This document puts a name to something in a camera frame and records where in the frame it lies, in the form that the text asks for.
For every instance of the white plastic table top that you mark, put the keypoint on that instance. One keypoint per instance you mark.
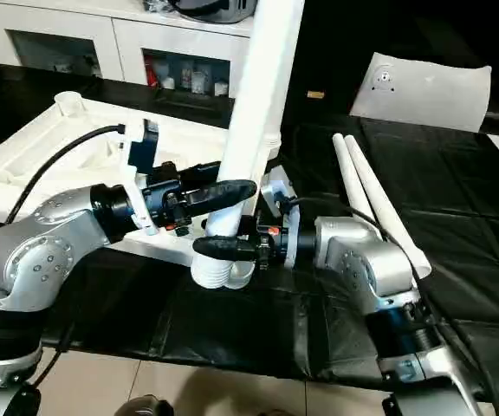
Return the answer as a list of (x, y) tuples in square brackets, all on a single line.
[(59, 147)]

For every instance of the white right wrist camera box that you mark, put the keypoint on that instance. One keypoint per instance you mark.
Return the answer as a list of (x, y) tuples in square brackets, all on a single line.
[(277, 191)]

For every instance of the white plastic bag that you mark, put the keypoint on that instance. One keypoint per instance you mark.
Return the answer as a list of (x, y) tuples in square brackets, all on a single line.
[(427, 91)]

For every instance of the black work mat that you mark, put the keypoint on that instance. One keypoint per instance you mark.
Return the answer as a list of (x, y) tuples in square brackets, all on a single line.
[(232, 321)]

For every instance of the small tan label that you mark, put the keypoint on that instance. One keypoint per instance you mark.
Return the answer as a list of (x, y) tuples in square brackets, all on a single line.
[(315, 94)]

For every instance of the white plastic table leg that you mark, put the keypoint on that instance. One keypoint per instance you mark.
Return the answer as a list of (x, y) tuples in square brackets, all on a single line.
[(362, 186), (258, 104), (388, 204)]

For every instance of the dark grey robot body part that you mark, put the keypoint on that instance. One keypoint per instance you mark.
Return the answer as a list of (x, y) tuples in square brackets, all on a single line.
[(145, 406)]

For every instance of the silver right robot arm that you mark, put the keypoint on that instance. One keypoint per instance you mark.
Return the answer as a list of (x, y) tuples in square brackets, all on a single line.
[(371, 269)]

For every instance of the metal cooking pot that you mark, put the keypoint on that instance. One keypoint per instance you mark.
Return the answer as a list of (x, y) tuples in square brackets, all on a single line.
[(210, 7)]

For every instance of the white cabinet with glass doors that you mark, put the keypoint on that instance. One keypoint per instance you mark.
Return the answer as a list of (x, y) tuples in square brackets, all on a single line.
[(59, 39)]

